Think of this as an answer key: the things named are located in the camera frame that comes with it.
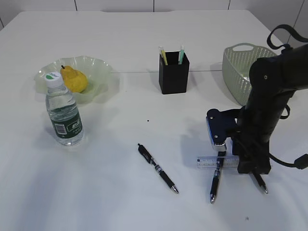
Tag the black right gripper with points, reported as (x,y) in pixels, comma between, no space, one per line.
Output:
(246,143)

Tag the black pen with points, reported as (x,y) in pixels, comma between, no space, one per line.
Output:
(150,160)
(215,180)
(260,181)

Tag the teal utility knife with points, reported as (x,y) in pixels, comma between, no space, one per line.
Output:
(181,54)

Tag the clear water bottle green label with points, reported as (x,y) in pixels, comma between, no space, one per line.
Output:
(62,110)

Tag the yellow pear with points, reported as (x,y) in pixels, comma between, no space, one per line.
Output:
(75,80)

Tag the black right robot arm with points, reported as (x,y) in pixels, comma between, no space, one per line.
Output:
(274,81)

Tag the clear plastic ruler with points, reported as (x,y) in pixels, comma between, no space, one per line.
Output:
(211,162)

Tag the green woven plastic basket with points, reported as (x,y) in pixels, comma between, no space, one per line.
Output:
(237,60)

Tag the black square pen holder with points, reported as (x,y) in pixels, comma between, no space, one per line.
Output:
(173,77)

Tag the green wavy glass plate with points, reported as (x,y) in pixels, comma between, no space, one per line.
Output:
(97,71)

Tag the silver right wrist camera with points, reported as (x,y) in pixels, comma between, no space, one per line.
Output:
(221,125)

